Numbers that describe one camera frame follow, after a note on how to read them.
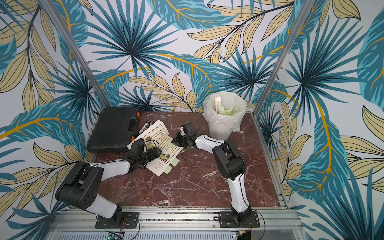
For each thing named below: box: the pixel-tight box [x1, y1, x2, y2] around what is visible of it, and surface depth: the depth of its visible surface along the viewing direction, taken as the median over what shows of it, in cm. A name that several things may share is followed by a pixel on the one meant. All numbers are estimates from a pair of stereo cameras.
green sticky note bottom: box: [163, 165, 173, 175], surface depth 92 cm
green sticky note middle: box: [170, 157, 180, 167], surface depth 95 cm
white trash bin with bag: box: [202, 91, 247, 141], surface depth 93 cm
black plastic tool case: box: [86, 107, 141, 153], surface depth 102 cm
